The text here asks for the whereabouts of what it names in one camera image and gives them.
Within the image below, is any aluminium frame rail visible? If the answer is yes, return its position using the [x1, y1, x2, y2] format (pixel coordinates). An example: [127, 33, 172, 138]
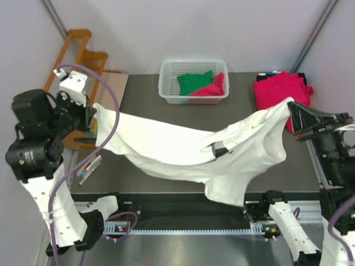
[72, 201, 328, 236]

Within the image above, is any white t-shirt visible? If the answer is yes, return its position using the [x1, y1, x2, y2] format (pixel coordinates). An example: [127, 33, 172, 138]
[95, 98, 293, 207]

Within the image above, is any orange wooden rack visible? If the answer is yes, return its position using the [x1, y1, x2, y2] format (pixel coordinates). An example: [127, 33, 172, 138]
[43, 29, 109, 151]

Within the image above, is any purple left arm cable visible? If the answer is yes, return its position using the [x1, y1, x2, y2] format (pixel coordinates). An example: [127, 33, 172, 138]
[47, 64, 139, 266]

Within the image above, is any white plastic laundry basket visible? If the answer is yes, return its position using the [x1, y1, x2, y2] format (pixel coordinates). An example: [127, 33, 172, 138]
[158, 59, 230, 104]

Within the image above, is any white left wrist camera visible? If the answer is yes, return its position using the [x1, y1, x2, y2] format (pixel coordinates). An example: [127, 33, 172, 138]
[53, 68, 88, 108]

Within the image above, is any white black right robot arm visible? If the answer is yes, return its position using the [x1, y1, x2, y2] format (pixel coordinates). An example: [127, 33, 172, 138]
[258, 102, 354, 265]

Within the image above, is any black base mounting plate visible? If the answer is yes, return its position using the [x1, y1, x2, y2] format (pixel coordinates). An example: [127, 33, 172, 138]
[118, 193, 244, 216]

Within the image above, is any black folded shirt under stack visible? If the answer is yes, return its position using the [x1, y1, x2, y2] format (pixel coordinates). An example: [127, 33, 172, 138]
[256, 71, 308, 86]

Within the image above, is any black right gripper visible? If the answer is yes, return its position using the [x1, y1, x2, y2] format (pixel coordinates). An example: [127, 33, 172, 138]
[286, 98, 351, 181]

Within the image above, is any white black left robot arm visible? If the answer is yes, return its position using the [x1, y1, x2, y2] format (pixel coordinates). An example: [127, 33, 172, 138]
[6, 89, 126, 256]

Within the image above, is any green t-shirt in basket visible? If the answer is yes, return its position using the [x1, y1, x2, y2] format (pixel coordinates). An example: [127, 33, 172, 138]
[177, 71, 214, 96]

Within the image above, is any bundle of marker pens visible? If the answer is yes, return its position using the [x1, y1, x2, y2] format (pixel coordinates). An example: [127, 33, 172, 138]
[76, 155, 102, 186]

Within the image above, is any stack of folded pink shirts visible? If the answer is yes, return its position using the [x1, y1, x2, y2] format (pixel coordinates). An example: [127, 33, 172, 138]
[252, 71, 314, 133]

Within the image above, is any brown cardboard sheet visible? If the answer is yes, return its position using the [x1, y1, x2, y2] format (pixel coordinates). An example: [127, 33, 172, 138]
[94, 72, 129, 111]

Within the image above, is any pink t-shirt in basket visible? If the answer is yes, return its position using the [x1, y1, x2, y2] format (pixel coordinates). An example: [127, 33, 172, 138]
[190, 72, 225, 96]

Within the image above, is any yellow picture book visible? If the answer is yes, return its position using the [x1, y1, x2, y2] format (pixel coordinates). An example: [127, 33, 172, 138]
[85, 118, 98, 139]

